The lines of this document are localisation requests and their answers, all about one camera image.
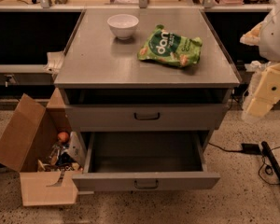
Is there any white ceramic bowl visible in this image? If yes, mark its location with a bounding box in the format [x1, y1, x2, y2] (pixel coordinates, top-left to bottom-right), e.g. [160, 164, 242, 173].
[107, 14, 139, 40]

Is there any black floor pole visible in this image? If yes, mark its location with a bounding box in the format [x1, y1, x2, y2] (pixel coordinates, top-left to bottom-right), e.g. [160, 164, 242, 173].
[261, 141, 280, 182]

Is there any grey top drawer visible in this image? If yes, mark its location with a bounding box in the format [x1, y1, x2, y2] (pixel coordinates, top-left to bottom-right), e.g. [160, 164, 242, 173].
[65, 104, 227, 132]

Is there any black power adapter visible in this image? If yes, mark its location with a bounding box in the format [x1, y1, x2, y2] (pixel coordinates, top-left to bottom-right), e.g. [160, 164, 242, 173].
[242, 143, 261, 155]

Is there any green snack chip bag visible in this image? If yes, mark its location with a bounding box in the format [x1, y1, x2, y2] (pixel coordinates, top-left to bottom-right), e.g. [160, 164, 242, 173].
[137, 24, 203, 68]

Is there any brown cardboard box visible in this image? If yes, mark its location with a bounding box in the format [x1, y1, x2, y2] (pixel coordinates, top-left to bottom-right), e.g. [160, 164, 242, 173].
[0, 89, 83, 206]

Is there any white paper cloth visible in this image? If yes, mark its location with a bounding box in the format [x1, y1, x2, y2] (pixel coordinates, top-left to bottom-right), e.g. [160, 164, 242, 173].
[44, 51, 64, 74]

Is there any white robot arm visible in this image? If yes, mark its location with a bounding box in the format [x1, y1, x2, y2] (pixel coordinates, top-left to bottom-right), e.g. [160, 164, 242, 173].
[240, 0, 280, 122]

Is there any grey metal drawer cabinet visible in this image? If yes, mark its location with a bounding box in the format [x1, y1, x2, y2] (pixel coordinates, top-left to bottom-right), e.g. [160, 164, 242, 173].
[53, 7, 243, 147]

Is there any orange fruit in box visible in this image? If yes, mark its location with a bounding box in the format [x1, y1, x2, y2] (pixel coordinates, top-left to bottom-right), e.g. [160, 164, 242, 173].
[57, 132, 69, 143]

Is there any grey drawer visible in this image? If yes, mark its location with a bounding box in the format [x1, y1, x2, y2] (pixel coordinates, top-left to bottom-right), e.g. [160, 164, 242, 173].
[65, 104, 227, 132]
[73, 131, 220, 193]

